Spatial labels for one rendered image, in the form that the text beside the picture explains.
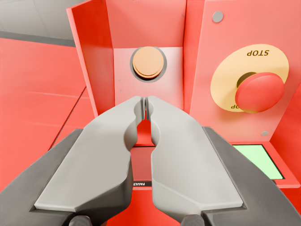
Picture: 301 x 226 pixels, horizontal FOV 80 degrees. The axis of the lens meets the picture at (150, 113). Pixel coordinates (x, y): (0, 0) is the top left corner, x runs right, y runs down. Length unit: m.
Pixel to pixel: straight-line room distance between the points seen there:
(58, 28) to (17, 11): 0.18
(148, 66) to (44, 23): 0.89
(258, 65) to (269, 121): 0.08
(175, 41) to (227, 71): 0.09
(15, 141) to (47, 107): 0.12
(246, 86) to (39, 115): 0.45
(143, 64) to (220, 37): 0.10
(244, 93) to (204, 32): 0.06
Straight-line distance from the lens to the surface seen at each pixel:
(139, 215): 0.33
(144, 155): 0.22
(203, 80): 0.19
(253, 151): 0.25
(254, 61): 0.19
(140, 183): 0.20
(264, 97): 0.18
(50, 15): 1.06
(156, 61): 0.23
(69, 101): 0.55
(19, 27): 1.15
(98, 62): 0.18
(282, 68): 0.21
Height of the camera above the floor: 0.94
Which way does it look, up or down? 53 degrees down
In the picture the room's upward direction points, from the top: 180 degrees clockwise
